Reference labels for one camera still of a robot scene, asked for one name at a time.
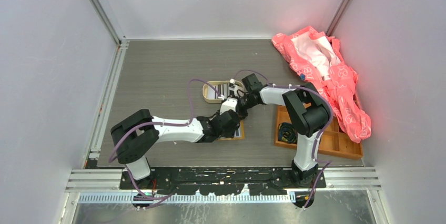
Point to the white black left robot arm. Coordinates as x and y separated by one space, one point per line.
136 134

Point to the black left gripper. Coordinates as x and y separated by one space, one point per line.
229 133

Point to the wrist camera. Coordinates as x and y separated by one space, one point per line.
228 105
233 82

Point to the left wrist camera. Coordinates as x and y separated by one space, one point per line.
228 105

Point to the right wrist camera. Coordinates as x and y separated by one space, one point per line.
233 82

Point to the pink white garment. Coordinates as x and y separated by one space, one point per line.
317 56

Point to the dark rolled tie front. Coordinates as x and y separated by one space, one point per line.
286 133

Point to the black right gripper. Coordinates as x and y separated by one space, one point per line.
242 114

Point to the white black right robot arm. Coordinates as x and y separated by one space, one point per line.
309 114

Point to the wooden compartment organizer box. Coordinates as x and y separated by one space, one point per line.
334 141

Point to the stack of cards in tray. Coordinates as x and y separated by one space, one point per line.
215 92

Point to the beige oval card tray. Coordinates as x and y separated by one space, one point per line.
232 91

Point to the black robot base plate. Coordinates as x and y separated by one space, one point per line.
219 181

